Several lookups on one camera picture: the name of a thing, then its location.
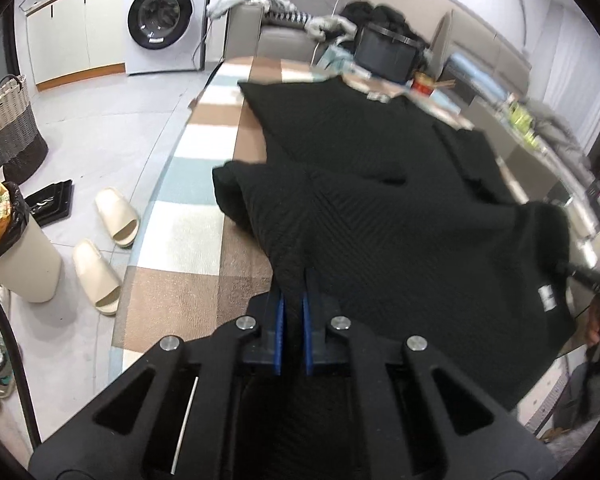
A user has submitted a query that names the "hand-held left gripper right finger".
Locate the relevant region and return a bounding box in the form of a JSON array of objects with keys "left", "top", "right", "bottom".
[{"left": 303, "top": 294, "right": 558, "bottom": 480}]

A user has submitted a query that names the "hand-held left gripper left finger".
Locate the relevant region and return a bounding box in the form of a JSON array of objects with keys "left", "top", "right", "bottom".
[{"left": 28, "top": 292, "right": 284, "bottom": 480}]

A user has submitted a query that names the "beige slipper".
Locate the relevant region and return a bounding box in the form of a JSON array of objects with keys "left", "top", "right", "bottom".
[
  {"left": 94, "top": 187, "right": 141, "bottom": 249},
  {"left": 71, "top": 238, "right": 123, "bottom": 317}
]

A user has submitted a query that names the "beige upright board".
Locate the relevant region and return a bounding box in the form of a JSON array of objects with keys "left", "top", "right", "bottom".
[{"left": 429, "top": 10, "right": 456, "bottom": 77}]

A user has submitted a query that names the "black box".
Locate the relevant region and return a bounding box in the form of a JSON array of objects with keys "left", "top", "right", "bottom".
[{"left": 352, "top": 22, "right": 421, "bottom": 85}]

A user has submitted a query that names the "woven laundry basket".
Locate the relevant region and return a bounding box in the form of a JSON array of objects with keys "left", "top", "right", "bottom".
[{"left": 0, "top": 74, "right": 49, "bottom": 185}]

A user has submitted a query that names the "beige trash bin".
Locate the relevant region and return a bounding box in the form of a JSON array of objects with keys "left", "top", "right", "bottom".
[{"left": 0, "top": 180, "right": 63, "bottom": 304}]

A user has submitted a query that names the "white cabinet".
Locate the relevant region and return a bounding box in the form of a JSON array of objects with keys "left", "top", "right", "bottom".
[{"left": 25, "top": 0, "right": 131, "bottom": 92}]

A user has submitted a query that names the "red bowl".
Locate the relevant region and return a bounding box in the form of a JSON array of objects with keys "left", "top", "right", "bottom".
[{"left": 411, "top": 72, "right": 436, "bottom": 97}]

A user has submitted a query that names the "light blue cloth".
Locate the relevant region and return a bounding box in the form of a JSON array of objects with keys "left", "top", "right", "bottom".
[{"left": 315, "top": 45, "right": 361, "bottom": 74}]

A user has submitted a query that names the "black cable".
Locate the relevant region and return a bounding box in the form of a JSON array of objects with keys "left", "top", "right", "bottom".
[{"left": 0, "top": 260, "right": 42, "bottom": 447}]

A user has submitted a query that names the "checkered blanket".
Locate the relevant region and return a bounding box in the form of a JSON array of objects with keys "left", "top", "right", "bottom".
[{"left": 107, "top": 55, "right": 576, "bottom": 441}]

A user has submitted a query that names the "grey sofa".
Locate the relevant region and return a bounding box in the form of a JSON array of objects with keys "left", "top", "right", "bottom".
[{"left": 225, "top": 2, "right": 361, "bottom": 68}]

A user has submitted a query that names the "light grey garment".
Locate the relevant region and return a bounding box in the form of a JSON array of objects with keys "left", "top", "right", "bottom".
[{"left": 305, "top": 15, "right": 358, "bottom": 43}]

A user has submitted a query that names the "black jacket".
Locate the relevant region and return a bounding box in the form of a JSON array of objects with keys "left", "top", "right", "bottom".
[{"left": 337, "top": 0, "right": 431, "bottom": 51}]

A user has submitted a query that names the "black tray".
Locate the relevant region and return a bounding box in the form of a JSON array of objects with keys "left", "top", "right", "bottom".
[{"left": 24, "top": 179, "right": 74, "bottom": 226}]

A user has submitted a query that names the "white washing machine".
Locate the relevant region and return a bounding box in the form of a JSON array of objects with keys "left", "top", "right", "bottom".
[{"left": 125, "top": 0, "right": 216, "bottom": 77}]

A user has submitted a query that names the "black knit garment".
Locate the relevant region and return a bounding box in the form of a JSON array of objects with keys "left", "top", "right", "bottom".
[{"left": 211, "top": 76, "right": 578, "bottom": 411}]

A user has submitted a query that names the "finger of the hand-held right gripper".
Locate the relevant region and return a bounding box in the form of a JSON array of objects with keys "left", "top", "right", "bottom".
[{"left": 555, "top": 257, "right": 600, "bottom": 294}]

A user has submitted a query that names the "houndstooth pillow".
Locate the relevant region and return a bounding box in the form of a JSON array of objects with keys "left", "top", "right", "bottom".
[{"left": 265, "top": 5, "right": 312, "bottom": 29}]

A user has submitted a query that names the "white curtain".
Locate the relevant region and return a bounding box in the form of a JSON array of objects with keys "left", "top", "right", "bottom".
[{"left": 525, "top": 5, "right": 600, "bottom": 157}]

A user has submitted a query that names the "grey table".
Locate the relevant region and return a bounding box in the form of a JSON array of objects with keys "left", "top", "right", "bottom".
[{"left": 467, "top": 95, "right": 597, "bottom": 252}]

